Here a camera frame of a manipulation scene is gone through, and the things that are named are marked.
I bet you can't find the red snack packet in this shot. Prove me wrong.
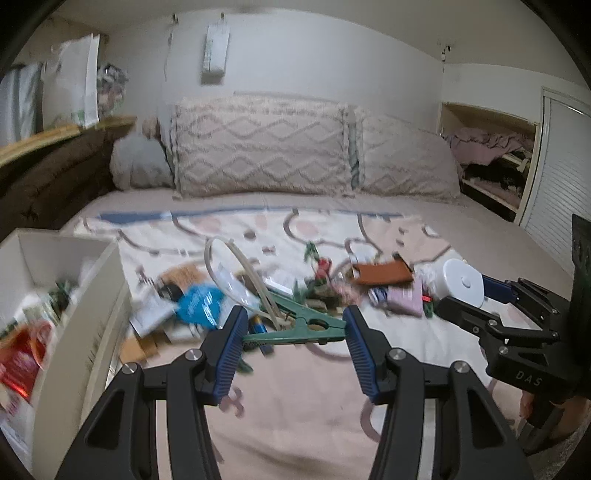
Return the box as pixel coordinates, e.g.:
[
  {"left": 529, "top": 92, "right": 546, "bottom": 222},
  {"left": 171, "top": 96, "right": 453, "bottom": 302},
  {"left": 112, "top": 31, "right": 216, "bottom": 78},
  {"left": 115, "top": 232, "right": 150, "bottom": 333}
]
[{"left": 0, "top": 323, "right": 52, "bottom": 403}]

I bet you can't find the white round device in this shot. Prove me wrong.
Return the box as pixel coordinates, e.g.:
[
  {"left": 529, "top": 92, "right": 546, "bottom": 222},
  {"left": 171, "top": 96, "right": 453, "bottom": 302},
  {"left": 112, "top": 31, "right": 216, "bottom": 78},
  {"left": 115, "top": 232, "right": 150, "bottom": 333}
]
[{"left": 436, "top": 258, "right": 486, "bottom": 308}]

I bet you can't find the person's right hand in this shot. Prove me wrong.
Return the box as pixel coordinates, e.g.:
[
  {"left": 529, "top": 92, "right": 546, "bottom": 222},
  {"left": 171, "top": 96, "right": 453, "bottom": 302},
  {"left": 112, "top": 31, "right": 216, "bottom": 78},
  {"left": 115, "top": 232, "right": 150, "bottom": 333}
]
[{"left": 545, "top": 394, "right": 591, "bottom": 448}]

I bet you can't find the grey cushion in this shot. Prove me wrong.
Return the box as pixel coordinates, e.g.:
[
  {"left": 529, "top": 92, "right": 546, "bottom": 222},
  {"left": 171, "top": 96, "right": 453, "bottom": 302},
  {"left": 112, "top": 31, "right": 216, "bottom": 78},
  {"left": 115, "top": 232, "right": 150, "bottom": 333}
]
[{"left": 110, "top": 136, "right": 175, "bottom": 191}]

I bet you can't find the white wall power strip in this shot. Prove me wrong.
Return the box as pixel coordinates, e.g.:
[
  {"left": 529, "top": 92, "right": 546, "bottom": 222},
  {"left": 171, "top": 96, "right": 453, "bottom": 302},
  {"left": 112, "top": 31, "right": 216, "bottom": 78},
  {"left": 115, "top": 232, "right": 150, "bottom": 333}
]
[{"left": 200, "top": 22, "right": 230, "bottom": 78}]

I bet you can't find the pink wallet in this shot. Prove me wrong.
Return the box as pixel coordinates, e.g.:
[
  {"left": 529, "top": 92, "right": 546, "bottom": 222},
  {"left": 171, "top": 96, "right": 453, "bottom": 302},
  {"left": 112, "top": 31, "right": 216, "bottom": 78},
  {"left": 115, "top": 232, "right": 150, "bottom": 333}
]
[{"left": 387, "top": 281, "right": 424, "bottom": 318}]

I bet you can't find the brown folded blanket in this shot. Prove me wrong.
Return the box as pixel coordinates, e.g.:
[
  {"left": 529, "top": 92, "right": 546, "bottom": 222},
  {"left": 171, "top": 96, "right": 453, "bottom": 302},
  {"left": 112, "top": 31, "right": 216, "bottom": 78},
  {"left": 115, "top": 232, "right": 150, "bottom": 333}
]
[{"left": 0, "top": 124, "right": 122, "bottom": 232}]

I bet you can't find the white plastic strap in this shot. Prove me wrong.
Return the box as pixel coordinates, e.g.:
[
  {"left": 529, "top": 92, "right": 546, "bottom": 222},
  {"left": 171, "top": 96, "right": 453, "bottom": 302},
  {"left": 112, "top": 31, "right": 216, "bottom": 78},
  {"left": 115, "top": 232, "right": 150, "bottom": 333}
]
[{"left": 203, "top": 235, "right": 283, "bottom": 329}]

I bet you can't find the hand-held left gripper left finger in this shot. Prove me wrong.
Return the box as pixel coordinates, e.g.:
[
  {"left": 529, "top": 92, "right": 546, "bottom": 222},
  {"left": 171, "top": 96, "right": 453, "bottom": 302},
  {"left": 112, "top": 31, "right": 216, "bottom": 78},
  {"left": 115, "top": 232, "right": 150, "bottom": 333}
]
[{"left": 55, "top": 305, "right": 250, "bottom": 480}]

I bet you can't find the brown leather case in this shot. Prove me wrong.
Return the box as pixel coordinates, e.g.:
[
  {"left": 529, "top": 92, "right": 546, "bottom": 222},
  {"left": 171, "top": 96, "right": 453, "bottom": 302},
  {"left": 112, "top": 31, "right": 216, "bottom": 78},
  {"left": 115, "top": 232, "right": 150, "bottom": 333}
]
[{"left": 353, "top": 261, "right": 413, "bottom": 288}]

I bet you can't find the white sachet packet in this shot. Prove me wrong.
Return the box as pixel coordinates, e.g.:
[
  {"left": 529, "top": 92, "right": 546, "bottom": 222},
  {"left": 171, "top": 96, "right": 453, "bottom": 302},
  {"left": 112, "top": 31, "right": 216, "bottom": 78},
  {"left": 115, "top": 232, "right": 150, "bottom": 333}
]
[{"left": 131, "top": 295, "right": 179, "bottom": 337}]

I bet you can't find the blue foil packet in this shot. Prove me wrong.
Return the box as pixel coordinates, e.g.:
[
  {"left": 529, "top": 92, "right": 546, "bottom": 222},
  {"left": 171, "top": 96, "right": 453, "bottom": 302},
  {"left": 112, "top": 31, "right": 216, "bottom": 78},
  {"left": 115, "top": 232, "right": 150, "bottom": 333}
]
[{"left": 178, "top": 284, "right": 228, "bottom": 330}]

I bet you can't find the white louvred door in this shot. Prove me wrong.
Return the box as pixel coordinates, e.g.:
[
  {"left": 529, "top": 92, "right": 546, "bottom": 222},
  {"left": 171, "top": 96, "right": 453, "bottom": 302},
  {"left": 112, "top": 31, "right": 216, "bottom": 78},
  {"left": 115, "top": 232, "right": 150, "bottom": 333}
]
[{"left": 518, "top": 87, "right": 591, "bottom": 278}]

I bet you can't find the beige knit pillow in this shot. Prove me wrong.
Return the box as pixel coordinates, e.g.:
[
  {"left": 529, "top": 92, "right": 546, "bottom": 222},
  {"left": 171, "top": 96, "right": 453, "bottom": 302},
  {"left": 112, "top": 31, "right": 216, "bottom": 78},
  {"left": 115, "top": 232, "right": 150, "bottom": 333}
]
[
  {"left": 355, "top": 108, "right": 463, "bottom": 205},
  {"left": 170, "top": 95, "right": 357, "bottom": 200}
]

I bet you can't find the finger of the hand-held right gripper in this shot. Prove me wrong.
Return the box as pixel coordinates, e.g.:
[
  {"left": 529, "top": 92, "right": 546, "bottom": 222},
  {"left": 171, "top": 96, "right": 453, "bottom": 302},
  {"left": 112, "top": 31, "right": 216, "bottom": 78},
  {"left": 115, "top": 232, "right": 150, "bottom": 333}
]
[
  {"left": 482, "top": 274, "right": 561, "bottom": 319},
  {"left": 436, "top": 295, "right": 561, "bottom": 354}
]

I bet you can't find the green clothespin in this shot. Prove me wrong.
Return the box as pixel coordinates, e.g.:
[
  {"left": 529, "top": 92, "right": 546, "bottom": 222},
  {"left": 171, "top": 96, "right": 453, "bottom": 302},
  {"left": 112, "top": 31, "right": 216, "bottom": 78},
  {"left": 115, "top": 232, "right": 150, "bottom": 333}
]
[
  {"left": 242, "top": 288, "right": 348, "bottom": 352},
  {"left": 302, "top": 241, "right": 333, "bottom": 283}
]

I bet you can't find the white cardboard box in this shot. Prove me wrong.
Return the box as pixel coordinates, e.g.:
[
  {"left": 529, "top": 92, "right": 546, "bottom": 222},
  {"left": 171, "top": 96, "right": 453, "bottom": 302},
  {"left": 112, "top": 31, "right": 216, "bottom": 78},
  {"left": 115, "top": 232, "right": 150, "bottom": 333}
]
[{"left": 0, "top": 228, "right": 132, "bottom": 480}]

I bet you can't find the pile of printed packets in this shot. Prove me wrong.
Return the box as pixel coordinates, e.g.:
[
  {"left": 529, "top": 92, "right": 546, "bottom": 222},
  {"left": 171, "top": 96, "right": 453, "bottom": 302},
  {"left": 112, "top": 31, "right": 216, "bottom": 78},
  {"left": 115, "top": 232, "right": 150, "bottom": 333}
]
[{"left": 97, "top": 62, "right": 131, "bottom": 117}]

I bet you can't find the alcove shelf with clothes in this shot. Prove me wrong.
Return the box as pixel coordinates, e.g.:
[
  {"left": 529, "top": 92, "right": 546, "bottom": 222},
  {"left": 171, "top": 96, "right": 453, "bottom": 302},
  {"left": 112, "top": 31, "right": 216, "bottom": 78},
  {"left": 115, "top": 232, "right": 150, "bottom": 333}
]
[{"left": 438, "top": 102, "right": 542, "bottom": 223}]

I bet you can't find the wooden ledge shelf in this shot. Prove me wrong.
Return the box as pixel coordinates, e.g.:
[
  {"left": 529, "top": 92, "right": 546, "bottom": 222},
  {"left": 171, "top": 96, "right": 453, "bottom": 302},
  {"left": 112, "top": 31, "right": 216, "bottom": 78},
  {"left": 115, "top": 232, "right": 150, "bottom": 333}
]
[{"left": 0, "top": 114, "right": 138, "bottom": 168}]

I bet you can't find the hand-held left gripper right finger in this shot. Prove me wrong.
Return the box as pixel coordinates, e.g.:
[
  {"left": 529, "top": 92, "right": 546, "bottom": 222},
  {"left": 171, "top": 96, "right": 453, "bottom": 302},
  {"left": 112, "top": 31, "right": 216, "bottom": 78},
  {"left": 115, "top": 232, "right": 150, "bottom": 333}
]
[{"left": 342, "top": 305, "right": 522, "bottom": 480}]

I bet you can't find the white paper bag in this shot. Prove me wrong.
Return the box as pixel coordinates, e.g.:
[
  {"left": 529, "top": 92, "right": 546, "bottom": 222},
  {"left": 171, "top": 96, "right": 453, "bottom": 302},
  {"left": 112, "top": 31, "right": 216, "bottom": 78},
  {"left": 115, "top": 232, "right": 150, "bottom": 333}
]
[{"left": 43, "top": 34, "right": 101, "bottom": 131}]

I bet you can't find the blue battery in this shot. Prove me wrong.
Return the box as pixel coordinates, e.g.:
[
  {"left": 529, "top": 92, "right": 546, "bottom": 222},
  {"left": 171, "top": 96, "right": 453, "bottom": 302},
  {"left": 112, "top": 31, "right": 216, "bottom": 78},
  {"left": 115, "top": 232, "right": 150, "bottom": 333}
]
[{"left": 249, "top": 316, "right": 274, "bottom": 356}]

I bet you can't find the printed blanket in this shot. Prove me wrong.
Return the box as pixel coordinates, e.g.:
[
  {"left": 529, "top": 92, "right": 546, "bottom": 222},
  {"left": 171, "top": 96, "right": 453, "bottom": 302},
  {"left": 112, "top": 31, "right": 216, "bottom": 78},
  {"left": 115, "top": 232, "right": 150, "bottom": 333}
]
[{"left": 60, "top": 208, "right": 591, "bottom": 480}]

